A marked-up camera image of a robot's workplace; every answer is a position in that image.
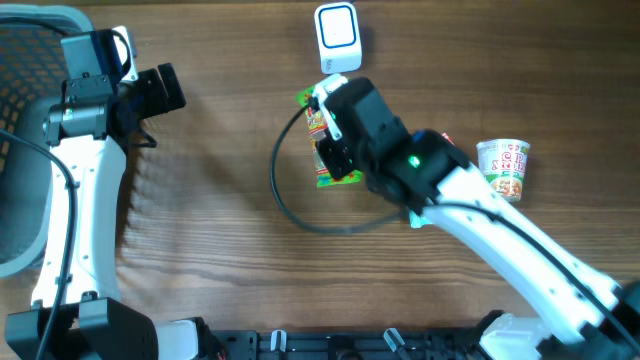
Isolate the white barcode scanner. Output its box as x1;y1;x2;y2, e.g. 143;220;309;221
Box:
314;1;363;75

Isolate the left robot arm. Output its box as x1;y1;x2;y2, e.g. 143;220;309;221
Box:
5;26;197;359

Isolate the grey plastic basket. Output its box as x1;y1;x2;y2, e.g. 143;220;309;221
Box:
1;3;93;277

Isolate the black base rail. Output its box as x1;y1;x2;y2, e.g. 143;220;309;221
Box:
149;316;501;360

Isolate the instant noodle cup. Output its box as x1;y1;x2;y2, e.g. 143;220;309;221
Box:
476;139;530;202

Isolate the teal tissue pack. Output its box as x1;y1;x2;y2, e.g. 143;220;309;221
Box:
408;210;432;229

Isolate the red white small box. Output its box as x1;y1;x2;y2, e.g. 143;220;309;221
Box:
441;133;456;147

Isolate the Haribo gummy bag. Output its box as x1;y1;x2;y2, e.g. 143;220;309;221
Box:
296;86;363;188

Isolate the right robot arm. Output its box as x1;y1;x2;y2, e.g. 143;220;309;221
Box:
311;74;639;359

